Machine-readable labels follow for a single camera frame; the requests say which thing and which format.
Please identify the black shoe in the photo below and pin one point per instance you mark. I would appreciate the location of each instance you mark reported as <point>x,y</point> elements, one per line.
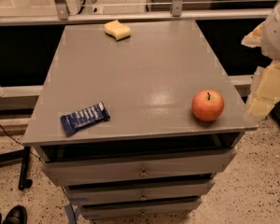
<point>17,215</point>

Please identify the blue snack bar wrapper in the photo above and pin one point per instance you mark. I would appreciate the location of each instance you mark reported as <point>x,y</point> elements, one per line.
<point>84,118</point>

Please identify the grey drawer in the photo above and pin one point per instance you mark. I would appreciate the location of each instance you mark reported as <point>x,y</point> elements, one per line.
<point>138,167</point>
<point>142,192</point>
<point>140,208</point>

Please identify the yellow sponge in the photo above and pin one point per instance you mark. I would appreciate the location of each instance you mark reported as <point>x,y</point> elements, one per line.
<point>117,30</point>

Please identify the red apple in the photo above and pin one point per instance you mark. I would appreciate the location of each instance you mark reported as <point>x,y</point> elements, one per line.
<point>207,105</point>

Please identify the grey metal rail frame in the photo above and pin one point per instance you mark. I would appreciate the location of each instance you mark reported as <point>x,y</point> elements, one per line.
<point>47,12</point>

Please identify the grey drawer cabinet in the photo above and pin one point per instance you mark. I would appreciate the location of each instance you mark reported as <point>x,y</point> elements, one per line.
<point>147,83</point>

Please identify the bottom grey drawer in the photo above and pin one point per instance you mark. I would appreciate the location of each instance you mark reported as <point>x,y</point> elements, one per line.
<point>140,208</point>

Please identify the black stand leg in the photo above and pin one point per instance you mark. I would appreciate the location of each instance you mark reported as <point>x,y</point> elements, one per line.
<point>22,156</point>

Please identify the middle grey drawer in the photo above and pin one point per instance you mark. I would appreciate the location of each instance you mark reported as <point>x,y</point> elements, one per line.
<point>142,192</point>

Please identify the top grey drawer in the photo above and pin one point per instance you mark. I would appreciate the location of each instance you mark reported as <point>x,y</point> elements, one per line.
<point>138,167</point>

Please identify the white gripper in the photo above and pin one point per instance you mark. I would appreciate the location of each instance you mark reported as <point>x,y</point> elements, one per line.
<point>276,36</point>

